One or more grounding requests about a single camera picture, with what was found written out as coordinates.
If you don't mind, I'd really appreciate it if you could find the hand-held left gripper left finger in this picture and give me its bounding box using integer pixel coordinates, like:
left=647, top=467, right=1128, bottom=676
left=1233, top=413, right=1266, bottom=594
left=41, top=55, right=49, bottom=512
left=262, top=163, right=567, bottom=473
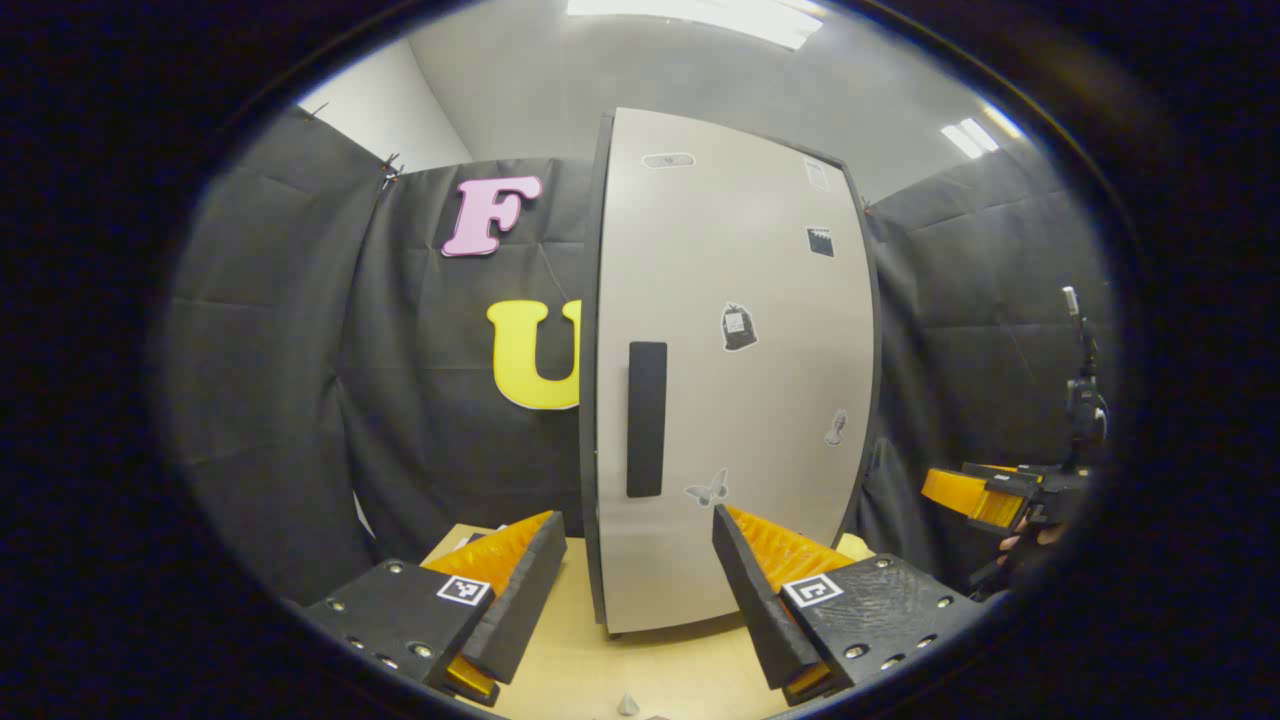
left=300, top=510, right=569, bottom=706

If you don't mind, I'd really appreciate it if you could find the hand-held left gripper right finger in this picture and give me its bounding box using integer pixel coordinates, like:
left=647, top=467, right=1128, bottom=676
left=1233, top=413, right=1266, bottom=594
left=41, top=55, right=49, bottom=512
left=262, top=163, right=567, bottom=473
left=712, top=503, right=986, bottom=706

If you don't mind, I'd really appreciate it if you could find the dark grey cabinet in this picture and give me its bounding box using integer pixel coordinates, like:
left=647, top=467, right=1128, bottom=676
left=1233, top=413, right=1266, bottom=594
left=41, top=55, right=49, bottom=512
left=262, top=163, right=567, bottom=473
left=578, top=107, right=883, bottom=641

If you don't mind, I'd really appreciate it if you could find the black door handle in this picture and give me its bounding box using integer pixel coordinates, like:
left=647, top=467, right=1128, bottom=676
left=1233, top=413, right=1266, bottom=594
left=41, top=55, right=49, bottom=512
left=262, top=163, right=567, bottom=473
left=627, top=341, right=668, bottom=499

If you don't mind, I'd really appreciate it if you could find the small ceiling light panel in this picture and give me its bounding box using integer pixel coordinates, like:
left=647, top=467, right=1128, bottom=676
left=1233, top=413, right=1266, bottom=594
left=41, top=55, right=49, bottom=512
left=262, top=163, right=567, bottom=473
left=940, top=105, right=1026, bottom=159

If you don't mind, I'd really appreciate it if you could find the black backdrop cloth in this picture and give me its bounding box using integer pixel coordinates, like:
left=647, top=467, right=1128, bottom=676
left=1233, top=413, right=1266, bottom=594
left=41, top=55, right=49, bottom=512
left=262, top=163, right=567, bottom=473
left=160, top=105, right=1116, bottom=606

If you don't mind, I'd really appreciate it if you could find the long ceiling light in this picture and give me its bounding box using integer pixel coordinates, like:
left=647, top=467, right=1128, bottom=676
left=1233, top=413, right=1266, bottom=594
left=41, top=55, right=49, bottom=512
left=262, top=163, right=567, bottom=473
left=568, top=0, right=823, bottom=51

